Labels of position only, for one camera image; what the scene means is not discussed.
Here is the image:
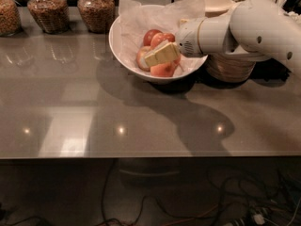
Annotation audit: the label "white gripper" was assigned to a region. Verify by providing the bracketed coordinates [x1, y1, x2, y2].
[143, 18, 203, 67]

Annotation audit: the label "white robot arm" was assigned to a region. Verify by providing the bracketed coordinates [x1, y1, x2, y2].
[141, 0, 301, 75]

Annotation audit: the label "right hidden red apple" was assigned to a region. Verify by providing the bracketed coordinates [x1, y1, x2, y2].
[173, 55, 182, 66]

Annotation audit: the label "front orange red apple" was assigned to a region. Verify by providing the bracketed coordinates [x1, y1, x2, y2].
[150, 62, 175, 77]

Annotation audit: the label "back dark red apple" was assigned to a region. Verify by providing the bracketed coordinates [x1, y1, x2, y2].
[143, 29, 162, 46]

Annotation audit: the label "left pale red apple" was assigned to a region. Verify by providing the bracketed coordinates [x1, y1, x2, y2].
[135, 46, 151, 72]

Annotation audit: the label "white ceramic bowl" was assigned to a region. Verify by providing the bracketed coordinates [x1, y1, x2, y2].
[109, 18, 207, 84]

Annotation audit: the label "white paper liner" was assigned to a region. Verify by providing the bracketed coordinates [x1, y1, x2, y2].
[116, 0, 205, 81]

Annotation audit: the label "near stack of paper bowls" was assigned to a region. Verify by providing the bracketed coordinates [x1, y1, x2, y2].
[205, 55, 255, 83]

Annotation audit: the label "right glass cereal jar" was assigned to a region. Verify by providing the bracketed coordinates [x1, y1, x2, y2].
[77, 0, 115, 34]

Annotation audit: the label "glass cereal jar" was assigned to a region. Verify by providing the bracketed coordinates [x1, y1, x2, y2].
[77, 0, 115, 34]
[0, 0, 22, 37]
[27, 0, 70, 34]

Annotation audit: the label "middle glass cereal jar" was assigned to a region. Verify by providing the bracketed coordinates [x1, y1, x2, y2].
[27, 0, 70, 34]

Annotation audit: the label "left glass cereal jar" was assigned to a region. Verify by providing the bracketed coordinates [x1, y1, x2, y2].
[0, 0, 22, 37]

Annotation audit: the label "white power plug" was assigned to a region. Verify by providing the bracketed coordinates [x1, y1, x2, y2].
[253, 214, 265, 226]

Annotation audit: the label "black floor cables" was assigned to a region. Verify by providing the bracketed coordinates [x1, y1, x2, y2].
[0, 159, 301, 226]

